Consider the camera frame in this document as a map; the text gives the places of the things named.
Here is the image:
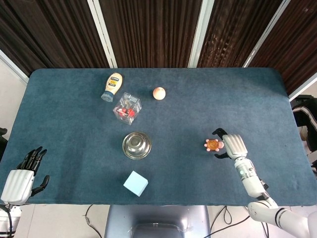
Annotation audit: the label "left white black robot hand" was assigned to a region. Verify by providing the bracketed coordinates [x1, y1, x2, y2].
[0, 146, 50, 205]

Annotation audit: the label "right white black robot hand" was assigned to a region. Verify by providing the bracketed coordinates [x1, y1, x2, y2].
[212, 127, 249, 160]

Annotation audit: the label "orange pink turtle toy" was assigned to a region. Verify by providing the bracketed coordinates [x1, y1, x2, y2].
[204, 139, 225, 152]

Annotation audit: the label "red items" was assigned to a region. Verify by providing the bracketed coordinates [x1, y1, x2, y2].
[115, 105, 136, 118]

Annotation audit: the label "mayonnaise squeeze bottle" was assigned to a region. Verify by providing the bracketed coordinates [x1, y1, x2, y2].
[101, 72, 124, 102]

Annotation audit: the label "black object at edge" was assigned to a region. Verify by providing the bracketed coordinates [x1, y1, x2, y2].
[0, 127, 8, 159]

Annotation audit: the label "blue tablecloth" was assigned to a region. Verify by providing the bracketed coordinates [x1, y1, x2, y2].
[0, 67, 313, 208]

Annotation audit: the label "black white jacket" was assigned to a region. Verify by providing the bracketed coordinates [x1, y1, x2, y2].
[291, 95, 317, 172]

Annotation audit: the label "pale pink ball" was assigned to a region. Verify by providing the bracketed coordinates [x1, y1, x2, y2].
[152, 87, 167, 101]

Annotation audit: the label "upturned steel bowl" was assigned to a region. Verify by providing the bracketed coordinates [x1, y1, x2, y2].
[122, 132, 153, 160]

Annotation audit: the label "light blue cube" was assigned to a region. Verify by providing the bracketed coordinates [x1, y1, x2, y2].
[123, 170, 149, 198]

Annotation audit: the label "silver robot torso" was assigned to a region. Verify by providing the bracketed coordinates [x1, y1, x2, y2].
[104, 205, 211, 238]

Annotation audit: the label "clear plastic box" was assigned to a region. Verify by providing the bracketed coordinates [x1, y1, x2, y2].
[112, 92, 143, 126]

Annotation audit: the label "black floor cable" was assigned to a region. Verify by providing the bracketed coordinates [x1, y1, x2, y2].
[84, 204, 102, 238]
[210, 205, 251, 238]

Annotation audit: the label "white frame post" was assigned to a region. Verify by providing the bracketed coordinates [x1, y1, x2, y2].
[0, 49, 29, 84]
[288, 76, 317, 101]
[187, 0, 211, 69]
[242, 0, 286, 68]
[87, 0, 118, 69]

